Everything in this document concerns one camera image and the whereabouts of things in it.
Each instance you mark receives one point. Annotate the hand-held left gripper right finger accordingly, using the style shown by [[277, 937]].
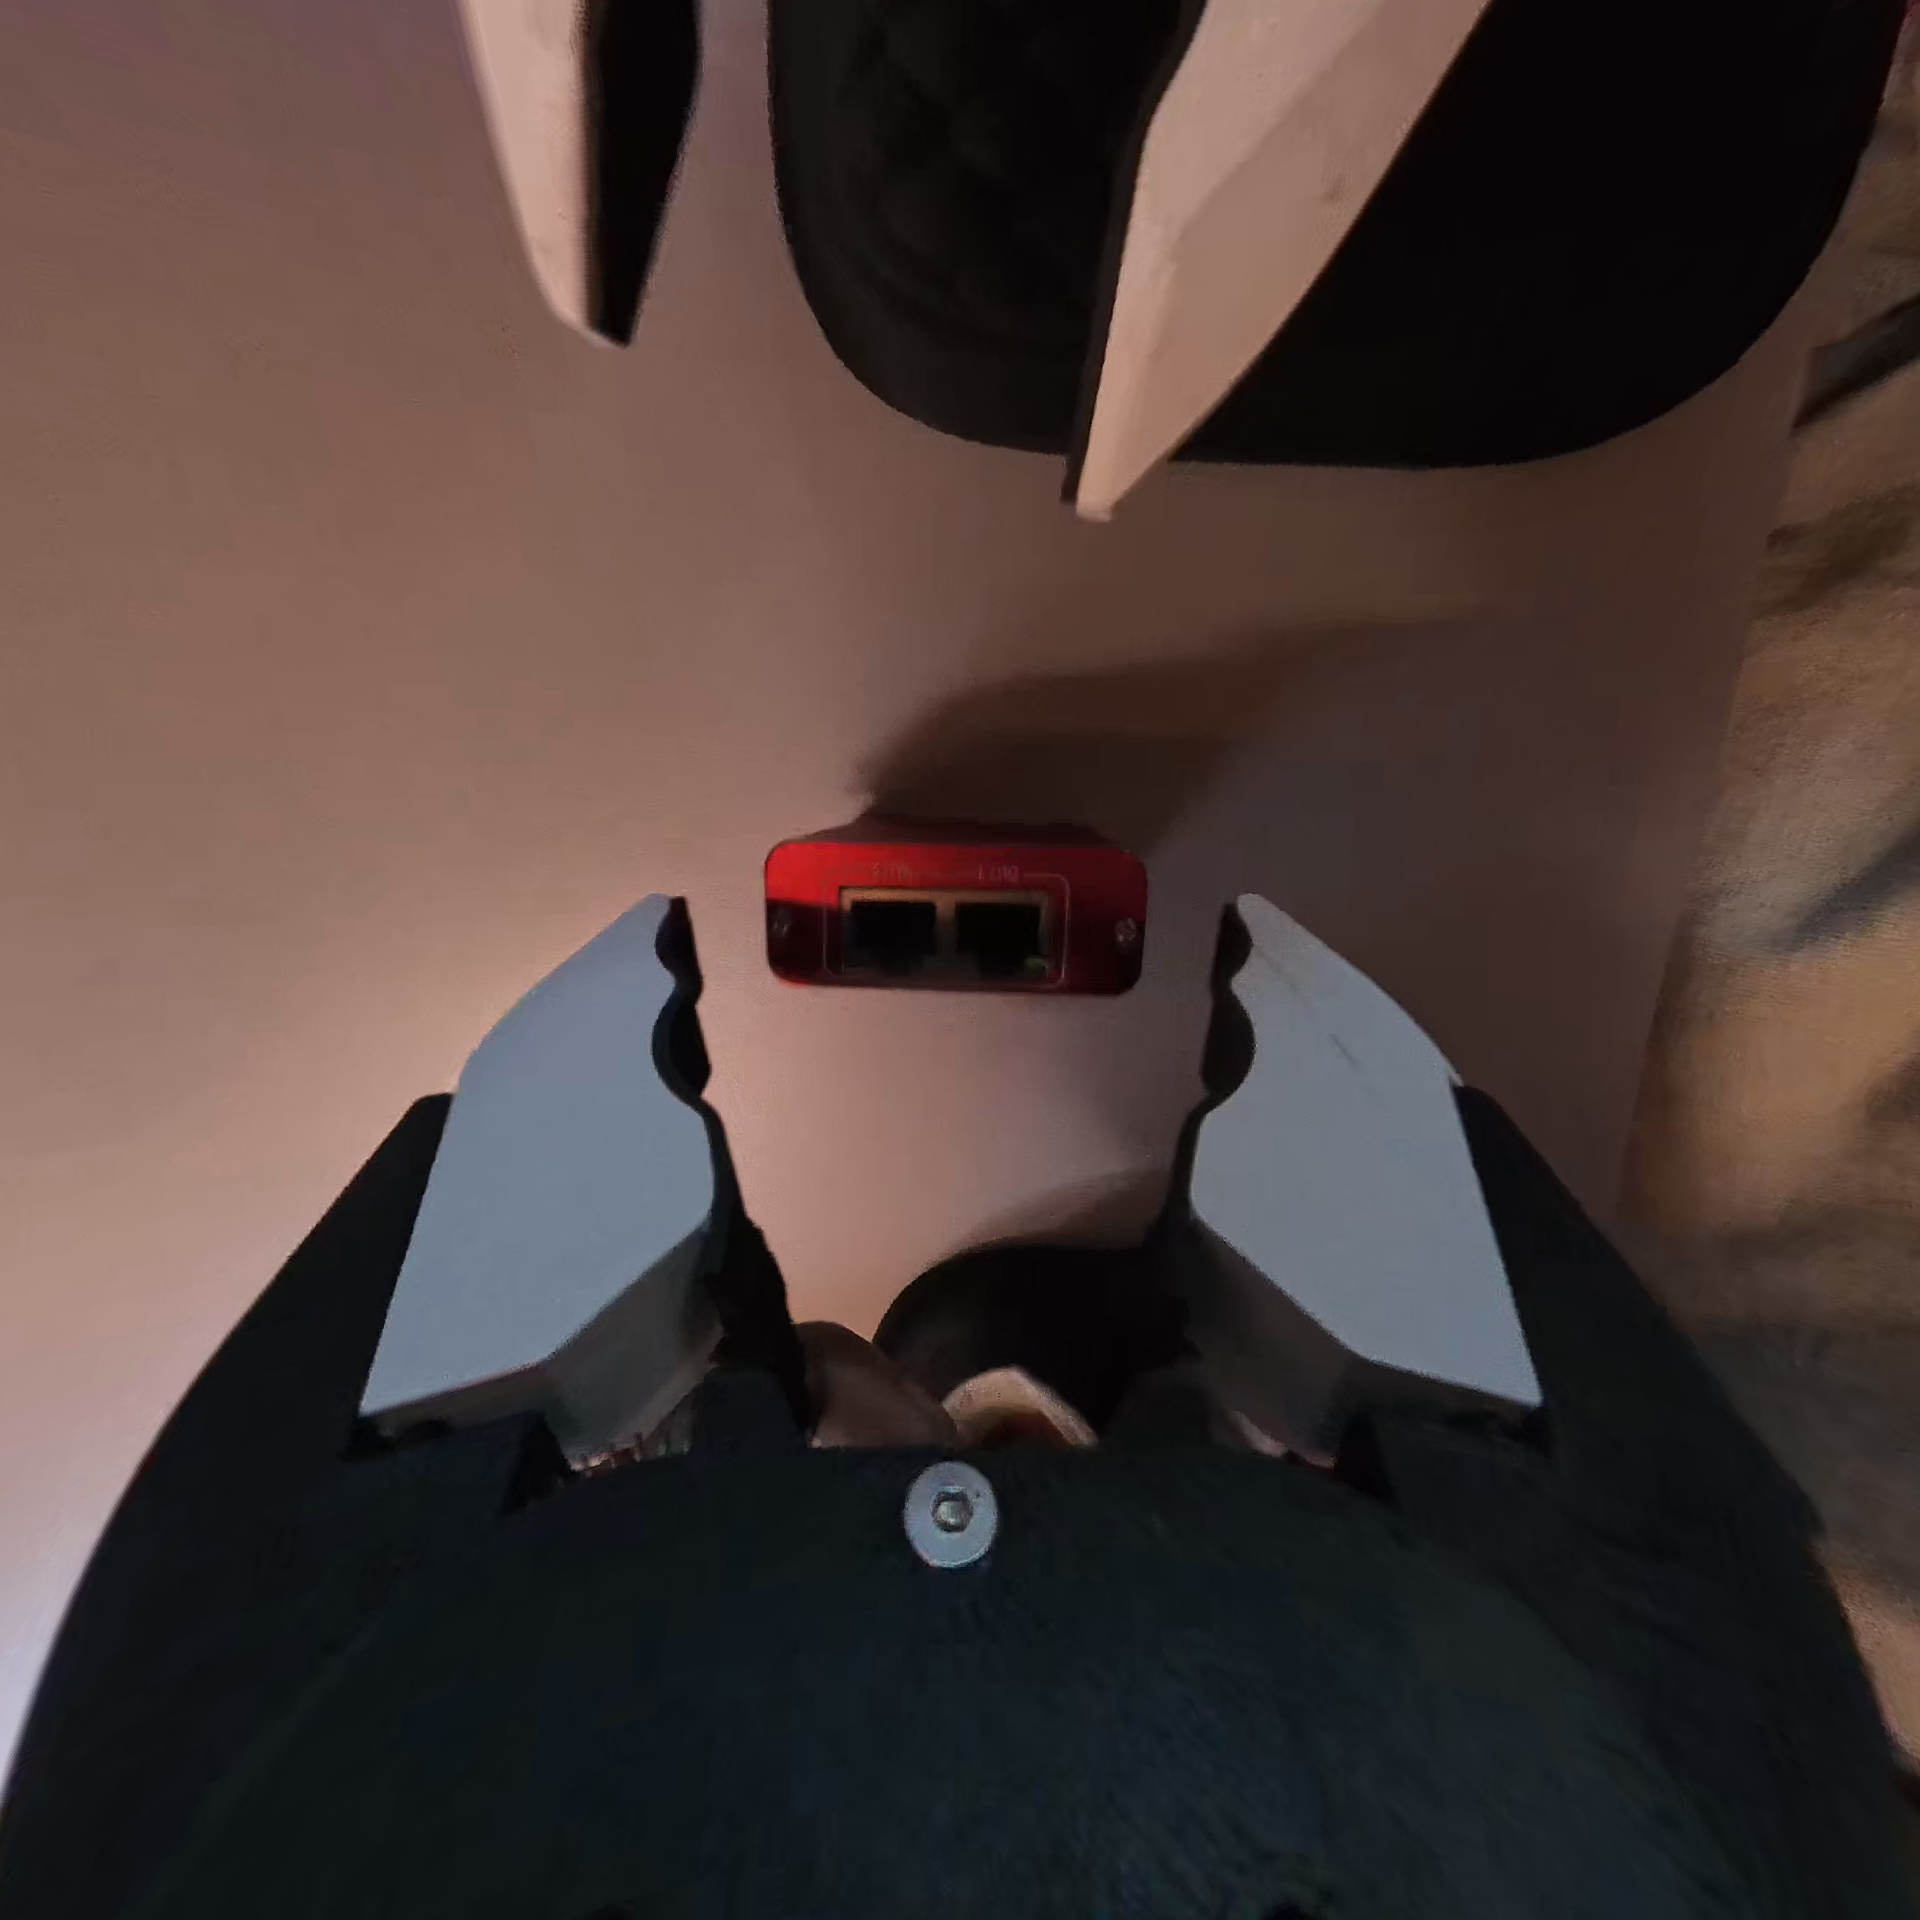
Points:
[[1349, 1201]]

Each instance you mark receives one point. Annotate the black padded wrist rest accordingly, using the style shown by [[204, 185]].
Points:
[[962, 224]]

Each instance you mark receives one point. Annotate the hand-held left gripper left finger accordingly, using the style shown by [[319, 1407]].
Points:
[[557, 1201]]

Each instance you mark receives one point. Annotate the person's left hand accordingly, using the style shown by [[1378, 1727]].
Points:
[[862, 1387]]

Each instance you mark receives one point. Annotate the red ethernet splitter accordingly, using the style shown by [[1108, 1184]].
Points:
[[962, 922]]

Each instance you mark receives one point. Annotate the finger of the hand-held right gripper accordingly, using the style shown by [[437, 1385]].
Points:
[[1244, 195], [541, 136]]

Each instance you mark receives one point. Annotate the grey desk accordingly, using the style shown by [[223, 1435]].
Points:
[[375, 599]]

